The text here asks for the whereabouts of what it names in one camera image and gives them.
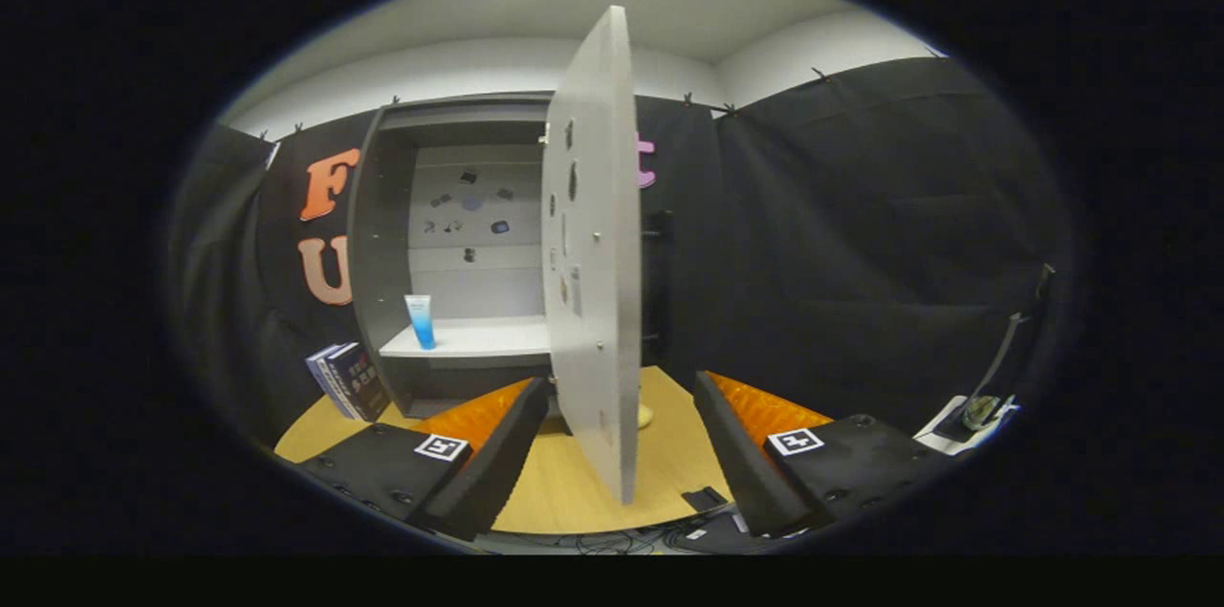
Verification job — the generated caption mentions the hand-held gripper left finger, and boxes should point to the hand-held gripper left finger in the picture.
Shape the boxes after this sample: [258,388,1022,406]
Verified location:
[296,378,551,543]

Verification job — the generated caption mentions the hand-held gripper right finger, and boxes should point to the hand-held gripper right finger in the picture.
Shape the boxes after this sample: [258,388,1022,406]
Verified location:
[693,371,957,538]

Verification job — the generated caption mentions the blue and white tube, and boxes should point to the blue and white tube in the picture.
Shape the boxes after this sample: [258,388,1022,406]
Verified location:
[404,294,437,351]

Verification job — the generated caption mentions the black door handle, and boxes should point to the black door handle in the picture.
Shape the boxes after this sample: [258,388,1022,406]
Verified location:
[641,210,673,345]

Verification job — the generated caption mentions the light grey cabinet door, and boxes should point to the light grey cabinet door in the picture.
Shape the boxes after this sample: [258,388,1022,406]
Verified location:
[541,7,644,505]

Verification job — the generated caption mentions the white cabinet shelf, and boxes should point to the white cabinet shelf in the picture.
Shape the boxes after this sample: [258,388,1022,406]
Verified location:
[380,315,553,359]

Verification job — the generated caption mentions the dark navy book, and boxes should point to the dark navy book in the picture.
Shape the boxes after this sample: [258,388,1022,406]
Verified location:
[325,342,391,423]

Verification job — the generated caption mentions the blue book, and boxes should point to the blue book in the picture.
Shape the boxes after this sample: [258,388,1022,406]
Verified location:
[306,344,355,420]

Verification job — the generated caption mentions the white sheet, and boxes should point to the white sheet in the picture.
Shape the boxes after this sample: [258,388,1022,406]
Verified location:
[913,395,1022,455]

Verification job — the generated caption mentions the dark grey cabinet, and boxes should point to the dark grey cabinet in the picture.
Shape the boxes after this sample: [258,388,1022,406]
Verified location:
[346,93,675,422]

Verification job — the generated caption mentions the black backdrop cloth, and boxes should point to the black backdrop cloth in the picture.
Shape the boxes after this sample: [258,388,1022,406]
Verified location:
[167,57,1082,455]

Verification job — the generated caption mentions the black cables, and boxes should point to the black cables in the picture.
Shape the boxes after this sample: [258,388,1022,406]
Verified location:
[535,531,670,555]

